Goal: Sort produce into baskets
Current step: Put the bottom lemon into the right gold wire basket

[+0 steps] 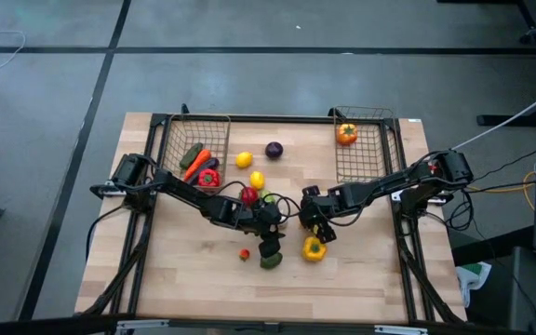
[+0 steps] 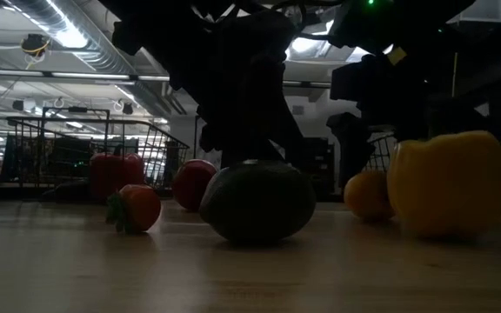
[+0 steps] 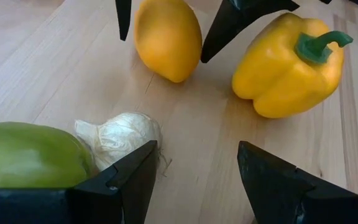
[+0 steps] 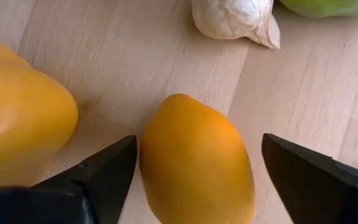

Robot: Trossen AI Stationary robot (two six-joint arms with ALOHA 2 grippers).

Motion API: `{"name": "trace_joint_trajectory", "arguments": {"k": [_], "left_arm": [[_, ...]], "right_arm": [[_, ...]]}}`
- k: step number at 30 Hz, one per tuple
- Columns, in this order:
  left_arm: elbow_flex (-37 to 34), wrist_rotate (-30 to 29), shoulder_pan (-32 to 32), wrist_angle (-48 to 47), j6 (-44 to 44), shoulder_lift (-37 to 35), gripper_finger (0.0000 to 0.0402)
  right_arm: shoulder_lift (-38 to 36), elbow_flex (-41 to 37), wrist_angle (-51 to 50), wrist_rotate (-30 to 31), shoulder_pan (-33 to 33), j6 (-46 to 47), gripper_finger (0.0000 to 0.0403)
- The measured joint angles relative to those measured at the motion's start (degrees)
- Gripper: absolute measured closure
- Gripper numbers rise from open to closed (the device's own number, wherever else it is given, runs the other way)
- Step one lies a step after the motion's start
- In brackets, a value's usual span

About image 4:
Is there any yellow bell pepper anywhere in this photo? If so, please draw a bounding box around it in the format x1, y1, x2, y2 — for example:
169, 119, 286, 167
0, 33, 80, 187

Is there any white garlic bulb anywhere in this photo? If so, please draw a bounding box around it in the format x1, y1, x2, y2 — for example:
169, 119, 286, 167
191, 0, 282, 50

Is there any orange-yellow mango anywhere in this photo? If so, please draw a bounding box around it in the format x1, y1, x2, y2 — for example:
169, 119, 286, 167
139, 93, 256, 224

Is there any light green chayote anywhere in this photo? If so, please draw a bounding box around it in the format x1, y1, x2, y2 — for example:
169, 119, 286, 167
278, 0, 358, 19

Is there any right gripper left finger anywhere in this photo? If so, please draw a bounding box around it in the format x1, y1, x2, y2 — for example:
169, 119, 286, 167
0, 134, 138, 224

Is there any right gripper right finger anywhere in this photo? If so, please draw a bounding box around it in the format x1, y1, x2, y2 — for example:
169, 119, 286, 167
262, 133, 358, 224

